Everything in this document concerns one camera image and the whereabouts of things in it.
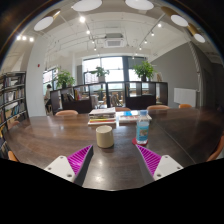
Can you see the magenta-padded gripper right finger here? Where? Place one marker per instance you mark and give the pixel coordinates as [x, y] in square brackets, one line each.
[166, 165]

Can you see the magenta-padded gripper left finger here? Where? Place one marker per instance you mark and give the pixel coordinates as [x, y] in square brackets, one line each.
[61, 166]

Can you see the clear blue-capped water bottle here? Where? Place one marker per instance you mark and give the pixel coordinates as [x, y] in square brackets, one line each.
[142, 128]

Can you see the flat round red coaster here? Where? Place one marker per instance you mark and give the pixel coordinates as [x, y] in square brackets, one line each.
[134, 141]

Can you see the cream paper cup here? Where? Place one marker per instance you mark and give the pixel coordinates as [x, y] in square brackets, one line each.
[105, 137]

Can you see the orange chairs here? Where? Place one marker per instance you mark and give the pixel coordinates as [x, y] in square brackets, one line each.
[66, 113]

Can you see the low pile of magazines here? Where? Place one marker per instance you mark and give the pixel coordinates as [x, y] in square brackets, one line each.
[128, 117]

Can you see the low black shelf unit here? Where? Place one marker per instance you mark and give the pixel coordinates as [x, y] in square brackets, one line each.
[76, 105]

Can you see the tall stack of books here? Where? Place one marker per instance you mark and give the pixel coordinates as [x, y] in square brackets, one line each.
[101, 116]

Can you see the person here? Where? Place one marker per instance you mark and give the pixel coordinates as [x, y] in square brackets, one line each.
[48, 98]

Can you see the bushy potted green plant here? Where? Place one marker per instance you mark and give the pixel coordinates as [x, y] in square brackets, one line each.
[65, 78]

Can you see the large potted green plant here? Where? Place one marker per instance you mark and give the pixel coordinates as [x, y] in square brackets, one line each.
[144, 70]

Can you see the small potted green plant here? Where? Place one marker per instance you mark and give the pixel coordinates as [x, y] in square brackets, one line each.
[100, 71]

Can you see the white ceiling air conditioner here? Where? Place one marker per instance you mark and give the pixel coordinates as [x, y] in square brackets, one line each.
[114, 41]

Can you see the small ceiling spotlights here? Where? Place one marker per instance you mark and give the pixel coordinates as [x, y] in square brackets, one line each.
[82, 19]

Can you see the round white ceiling lamps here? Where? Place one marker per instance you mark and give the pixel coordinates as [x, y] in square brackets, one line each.
[86, 5]

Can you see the tall wall bookshelf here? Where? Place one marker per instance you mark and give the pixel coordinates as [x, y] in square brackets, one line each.
[11, 100]

